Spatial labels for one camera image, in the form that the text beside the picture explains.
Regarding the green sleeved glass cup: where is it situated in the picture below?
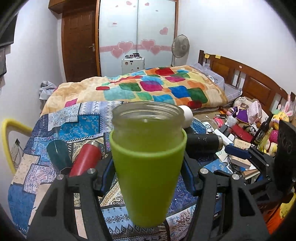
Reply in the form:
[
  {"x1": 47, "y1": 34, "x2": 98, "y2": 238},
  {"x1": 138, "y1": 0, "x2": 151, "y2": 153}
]
[{"x1": 109, "y1": 101, "x2": 187, "y2": 228}]

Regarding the white insulated cup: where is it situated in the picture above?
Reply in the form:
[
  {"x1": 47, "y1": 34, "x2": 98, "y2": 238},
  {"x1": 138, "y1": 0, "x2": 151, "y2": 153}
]
[{"x1": 179, "y1": 105, "x2": 193, "y2": 129}]

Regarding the dark green hexagonal cup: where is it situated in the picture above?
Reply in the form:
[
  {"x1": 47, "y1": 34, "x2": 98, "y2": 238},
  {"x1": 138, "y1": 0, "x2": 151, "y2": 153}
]
[{"x1": 47, "y1": 140, "x2": 73, "y2": 175}]

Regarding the stack of books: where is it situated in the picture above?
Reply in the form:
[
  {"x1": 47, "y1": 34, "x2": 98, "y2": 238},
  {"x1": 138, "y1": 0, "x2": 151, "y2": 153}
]
[{"x1": 230, "y1": 138, "x2": 260, "y2": 180}]

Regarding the black insulated bottle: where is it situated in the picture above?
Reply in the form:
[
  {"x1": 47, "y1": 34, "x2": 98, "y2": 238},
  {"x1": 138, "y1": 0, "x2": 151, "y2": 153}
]
[{"x1": 186, "y1": 133, "x2": 224, "y2": 159}]

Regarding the dark glass wine bottle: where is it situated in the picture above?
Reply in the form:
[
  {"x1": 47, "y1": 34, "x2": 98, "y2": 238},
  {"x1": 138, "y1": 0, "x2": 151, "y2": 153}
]
[{"x1": 251, "y1": 113, "x2": 273, "y2": 146}]

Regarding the purple dressed plush doll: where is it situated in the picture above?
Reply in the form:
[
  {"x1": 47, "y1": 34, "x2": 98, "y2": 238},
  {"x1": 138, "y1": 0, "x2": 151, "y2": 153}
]
[{"x1": 227, "y1": 96, "x2": 252, "y2": 123}]

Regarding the yellow rabbit plush toy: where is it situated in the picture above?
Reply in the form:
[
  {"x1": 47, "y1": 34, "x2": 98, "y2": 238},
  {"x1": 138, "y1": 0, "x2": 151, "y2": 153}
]
[{"x1": 271, "y1": 100, "x2": 293, "y2": 124}]

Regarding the grey pillow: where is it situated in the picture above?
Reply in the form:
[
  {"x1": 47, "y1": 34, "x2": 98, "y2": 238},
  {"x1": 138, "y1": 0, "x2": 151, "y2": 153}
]
[{"x1": 191, "y1": 63, "x2": 242, "y2": 102}]

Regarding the wooden headboard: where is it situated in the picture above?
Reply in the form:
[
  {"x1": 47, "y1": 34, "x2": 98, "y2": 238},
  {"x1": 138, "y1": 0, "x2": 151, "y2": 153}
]
[{"x1": 198, "y1": 50, "x2": 295, "y2": 113}]

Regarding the red metal bottle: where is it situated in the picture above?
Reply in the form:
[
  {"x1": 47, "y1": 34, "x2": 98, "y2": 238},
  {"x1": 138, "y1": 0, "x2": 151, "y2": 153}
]
[{"x1": 69, "y1": 141, "x2": 102, "y2": 177}]

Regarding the colourful squares blanket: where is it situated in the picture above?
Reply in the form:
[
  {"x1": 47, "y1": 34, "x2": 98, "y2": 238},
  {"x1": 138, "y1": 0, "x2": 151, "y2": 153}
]
[{"x1": 42, "y1": 65, "x2": 229, "y2": 114}]

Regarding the patchwork blue bed sheet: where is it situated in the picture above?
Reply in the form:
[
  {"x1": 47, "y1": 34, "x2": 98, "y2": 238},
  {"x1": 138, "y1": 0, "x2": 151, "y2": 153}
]
[{"x1": 7, "y1": 100, "x2": 232, "y2": 241}]

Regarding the standing electric fan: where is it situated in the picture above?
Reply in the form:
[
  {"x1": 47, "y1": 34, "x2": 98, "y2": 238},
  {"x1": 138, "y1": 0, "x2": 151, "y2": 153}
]
[{"x1": 171, "y1": 34, "x2": 190, "y2": 67}]

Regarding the grey clothes pile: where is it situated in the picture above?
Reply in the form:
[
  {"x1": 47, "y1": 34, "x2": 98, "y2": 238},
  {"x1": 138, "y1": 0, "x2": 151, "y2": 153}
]
[{"x1": 39, "y1": 81, "x2": 57, "y2": 100}]

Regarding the white appliance box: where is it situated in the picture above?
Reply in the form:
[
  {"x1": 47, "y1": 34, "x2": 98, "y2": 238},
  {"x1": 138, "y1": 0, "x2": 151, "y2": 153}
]
[{"x1": 121, "y1": 53, "x2": 145, "y2": 75}]

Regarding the frosted sliding wardrobe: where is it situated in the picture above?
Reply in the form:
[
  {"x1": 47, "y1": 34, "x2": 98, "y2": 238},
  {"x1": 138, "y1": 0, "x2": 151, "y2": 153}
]
[{"x1": 98, "y1": 1, "x2": 177, "y2": 77}]

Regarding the brown wooden door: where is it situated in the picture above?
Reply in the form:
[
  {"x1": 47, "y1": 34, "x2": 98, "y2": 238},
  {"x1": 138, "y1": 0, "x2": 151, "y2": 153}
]
[{"x1": 62, "y1": 10, "x2": 97, "y2": 82}]

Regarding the yellow padded rail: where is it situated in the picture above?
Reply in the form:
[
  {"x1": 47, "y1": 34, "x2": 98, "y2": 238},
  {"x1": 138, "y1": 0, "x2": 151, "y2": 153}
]
[{"x1": 1, "y1": 118, "x2": 33, "y2": 175}]

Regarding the black wall panel box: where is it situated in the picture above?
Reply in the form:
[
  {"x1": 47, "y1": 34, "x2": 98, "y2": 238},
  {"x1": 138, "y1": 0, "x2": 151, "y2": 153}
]
[{"x1": 0, "y1": 48, "x2": 6, "y2": 77}]

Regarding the wall mounted black television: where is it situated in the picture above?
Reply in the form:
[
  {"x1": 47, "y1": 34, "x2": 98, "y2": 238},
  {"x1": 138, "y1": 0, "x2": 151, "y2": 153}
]
[{"x1": 0, "y1": 15, "x2": 18, "y2": 48}]

